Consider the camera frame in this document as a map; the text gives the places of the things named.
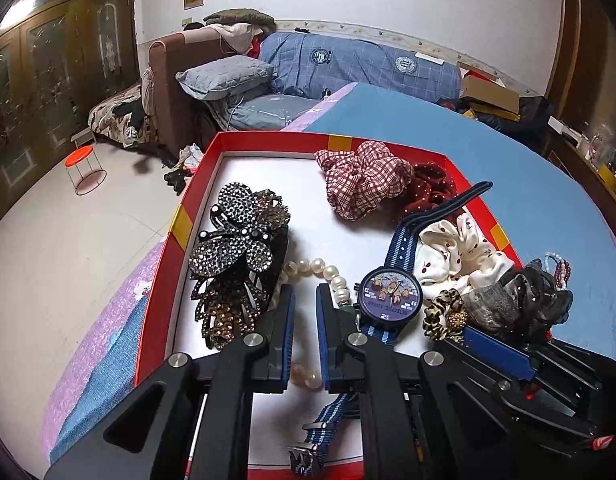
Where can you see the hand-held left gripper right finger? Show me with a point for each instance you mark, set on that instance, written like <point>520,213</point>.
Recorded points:
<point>324,330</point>

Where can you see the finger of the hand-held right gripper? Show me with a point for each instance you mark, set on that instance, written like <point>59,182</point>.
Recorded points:
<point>492,350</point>

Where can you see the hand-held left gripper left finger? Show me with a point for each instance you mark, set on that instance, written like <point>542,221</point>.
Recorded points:
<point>289,330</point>

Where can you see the black organza scrunchie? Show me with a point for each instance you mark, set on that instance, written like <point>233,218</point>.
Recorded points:
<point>532,290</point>

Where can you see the rhinestone butterfly hair clip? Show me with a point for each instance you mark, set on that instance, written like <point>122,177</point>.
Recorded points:
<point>233,245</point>

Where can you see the white cherry print scrunchie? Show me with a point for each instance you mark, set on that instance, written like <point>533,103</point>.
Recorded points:
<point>452,255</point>

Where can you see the red box with white inside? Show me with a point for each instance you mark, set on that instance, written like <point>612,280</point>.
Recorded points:
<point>298,200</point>

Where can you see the red plaid scrunchie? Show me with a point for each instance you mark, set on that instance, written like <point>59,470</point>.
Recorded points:
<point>358,185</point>

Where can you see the dark red dotted scrunchie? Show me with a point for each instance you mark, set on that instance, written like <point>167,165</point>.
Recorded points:
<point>427,195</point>

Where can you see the small heap of clothes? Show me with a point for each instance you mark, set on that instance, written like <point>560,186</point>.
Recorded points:
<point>183,165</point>

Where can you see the wooden sideboard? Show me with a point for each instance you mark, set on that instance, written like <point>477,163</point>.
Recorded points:
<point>582,170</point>

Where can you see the light blue bedding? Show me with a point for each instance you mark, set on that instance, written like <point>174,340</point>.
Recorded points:
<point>268,110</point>

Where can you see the black plastic bags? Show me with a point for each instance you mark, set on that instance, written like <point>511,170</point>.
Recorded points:
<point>535,112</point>

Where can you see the open cardboard box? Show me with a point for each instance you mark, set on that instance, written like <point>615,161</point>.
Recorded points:
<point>487,95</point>

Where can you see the grey quilted pillow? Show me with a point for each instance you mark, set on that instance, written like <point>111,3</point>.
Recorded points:
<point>223,77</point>

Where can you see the blue checked blanket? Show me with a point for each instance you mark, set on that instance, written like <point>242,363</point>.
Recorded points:
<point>358,67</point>

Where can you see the brown sofa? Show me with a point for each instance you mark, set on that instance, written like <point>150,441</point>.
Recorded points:
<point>173,90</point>

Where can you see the orange round stool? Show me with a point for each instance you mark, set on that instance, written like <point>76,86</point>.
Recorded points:
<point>80,158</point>

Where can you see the floral patterned quilt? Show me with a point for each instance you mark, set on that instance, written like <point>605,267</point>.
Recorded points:
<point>110,115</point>

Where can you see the pile of clothes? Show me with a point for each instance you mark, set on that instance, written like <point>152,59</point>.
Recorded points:
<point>238,22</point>

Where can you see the dark wooden wardrobe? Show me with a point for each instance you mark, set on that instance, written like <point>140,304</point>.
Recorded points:
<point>53,75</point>

